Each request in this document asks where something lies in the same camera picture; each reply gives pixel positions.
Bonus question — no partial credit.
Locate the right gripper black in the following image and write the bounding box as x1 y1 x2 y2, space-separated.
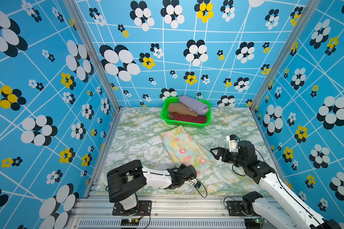
210 147 247 169

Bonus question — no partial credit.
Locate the floral pastel skirt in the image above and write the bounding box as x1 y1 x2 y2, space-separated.
161 126 213 175

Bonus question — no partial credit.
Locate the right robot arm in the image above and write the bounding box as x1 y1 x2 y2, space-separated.
210 140 340 229

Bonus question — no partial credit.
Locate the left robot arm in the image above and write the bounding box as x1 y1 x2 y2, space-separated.
105 160 197 214

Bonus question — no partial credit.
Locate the red polka dot skirt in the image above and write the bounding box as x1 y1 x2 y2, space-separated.
169 112 207 124

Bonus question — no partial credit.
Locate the lavender rolled skirt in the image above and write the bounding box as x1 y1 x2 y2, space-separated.
179 95 210 115

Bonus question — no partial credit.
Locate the tan rolled skirt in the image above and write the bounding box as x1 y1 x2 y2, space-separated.
168 103 198 117

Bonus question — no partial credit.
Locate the green plastic basket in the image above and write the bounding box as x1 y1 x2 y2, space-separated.
161 95 212 128

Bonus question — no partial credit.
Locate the left green circuit board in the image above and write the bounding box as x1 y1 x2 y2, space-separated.
120 219 140 227

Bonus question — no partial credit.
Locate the green circuit board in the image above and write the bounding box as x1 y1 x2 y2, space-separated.
120 219 140 227
245 219 268 229

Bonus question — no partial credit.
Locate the right green circuit board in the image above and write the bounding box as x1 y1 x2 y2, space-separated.
245 219 268 229

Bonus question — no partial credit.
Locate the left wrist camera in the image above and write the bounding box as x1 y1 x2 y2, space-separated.
192 179 202 189

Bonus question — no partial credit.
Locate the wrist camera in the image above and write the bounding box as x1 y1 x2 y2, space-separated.
192 179 202 189
226 134 239 153

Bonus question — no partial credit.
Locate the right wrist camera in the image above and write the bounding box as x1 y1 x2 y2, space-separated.
226 134 239 153

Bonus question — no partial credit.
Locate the aluminium front frame rail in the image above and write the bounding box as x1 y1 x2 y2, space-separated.
65 195 316 229

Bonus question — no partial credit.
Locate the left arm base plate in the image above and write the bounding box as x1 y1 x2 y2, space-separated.
112 200 152 216

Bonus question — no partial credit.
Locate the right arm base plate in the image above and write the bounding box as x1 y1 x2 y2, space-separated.
224 200 260 218

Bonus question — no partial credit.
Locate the right aluminium corner post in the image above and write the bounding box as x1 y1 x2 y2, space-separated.
250 0 322 109

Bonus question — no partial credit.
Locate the aluminium corner post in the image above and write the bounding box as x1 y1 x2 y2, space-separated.
63 0 121 112
250 0 322 109

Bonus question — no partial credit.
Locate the left aluminium corner post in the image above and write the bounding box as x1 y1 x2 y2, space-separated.
63 0 121 112

